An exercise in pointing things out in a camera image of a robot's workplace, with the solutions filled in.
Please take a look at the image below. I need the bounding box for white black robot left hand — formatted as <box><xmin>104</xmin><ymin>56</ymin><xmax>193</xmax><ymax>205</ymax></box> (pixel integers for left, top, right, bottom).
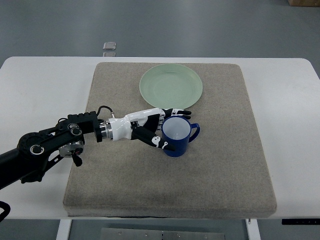
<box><xmin>99</xmin><ymin>108</ymin><xmax>192</xmax><ymax>151</ymax></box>

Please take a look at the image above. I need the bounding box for blue mug white inside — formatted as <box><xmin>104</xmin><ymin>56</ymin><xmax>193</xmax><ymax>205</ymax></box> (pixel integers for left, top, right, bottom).
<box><xmin>161</xmin><ymin>116</ymin><xmax>201</xmax><ymax>158</ymax></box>

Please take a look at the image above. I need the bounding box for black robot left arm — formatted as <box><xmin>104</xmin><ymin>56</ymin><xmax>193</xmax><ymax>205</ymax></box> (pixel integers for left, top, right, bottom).
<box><xmin>0</xmin><ymin>106</ymin><xmax>104</xmax><ymax>189</ymax></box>

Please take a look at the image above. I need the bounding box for light green plate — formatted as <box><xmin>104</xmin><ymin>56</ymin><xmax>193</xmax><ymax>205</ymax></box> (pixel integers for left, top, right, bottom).
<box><xmin>139</xmin><ymin>63</ymin><xmax>203</xmax><ymax>109</ymax></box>

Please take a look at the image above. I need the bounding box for lower metal floor socket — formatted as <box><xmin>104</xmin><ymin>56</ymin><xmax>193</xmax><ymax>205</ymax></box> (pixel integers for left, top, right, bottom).
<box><xmin>102</xmin><ymin>51</ymin><xmax>116</xmax><ymax>57</ymax></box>

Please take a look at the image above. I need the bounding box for metal floor socket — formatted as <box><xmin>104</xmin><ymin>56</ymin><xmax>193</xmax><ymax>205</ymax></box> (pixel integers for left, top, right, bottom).
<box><xmin>102</xmin><ymin>51</ymin><xmax>116</xmax><ymax>57</ymax></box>
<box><xmin>102</xmin><ymin>42</ymin><xmax>117</xmax><ymax>51</ymax></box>

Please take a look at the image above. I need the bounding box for upper metal floor socket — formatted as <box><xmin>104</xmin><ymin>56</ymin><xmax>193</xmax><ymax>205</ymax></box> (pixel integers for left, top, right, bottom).
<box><xmin>102</xmin><ymin>42</ymin><xmax>117</xmax><ymax>51</ymax></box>

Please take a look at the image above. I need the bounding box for beige foam mat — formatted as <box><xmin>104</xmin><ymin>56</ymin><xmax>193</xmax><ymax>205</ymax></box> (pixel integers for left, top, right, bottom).
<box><xmin>63</xmin><ymin>63</ymin><xmax>277</xmax><ymax>219</ymax></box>

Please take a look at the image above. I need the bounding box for white left table leg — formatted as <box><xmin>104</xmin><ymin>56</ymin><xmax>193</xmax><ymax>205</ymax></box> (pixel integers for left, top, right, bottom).
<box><xmin>56</xmin><ymin>219</ymin><xmax>72</xmax><ymax>240</ymax></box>

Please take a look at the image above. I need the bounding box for white table leg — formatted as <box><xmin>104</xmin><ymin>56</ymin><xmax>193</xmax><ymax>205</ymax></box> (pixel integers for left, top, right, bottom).
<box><xmin>245</xmin><ymin>218</ymin><xmax>261</xmax><ymax>240</ymax></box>
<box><xmin>56</xmin><ymin>219</ymin><xmax>72</xmax><ymax>240</ymax></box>

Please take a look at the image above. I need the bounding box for white right table leg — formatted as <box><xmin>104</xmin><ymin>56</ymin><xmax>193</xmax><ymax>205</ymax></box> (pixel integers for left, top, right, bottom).
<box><xmin>245</xmin><ymin>218</ymin><xmax>261</xmax><ymax>240</ymax></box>

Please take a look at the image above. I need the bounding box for black desk control panel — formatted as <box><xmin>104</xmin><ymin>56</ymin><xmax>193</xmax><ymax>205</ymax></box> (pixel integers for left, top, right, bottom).
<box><xmin>281</xmin><ymin>218</ymin><xmax>320</xmax><ymax>226</ymax></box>

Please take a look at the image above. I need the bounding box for cardboard box corner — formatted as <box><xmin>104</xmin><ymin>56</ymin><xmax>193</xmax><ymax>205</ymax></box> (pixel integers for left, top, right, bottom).
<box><xmin>288</xmin><ymin>0</ymin><xmax>320</xmax><ymax>7</ymax></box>

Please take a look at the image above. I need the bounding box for black braided cable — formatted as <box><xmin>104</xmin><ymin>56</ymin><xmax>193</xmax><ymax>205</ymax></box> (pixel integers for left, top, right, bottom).
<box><xmin>0</xmin><ymin>200</ymin><xmax>11</xmax><ymax>223</ymax></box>

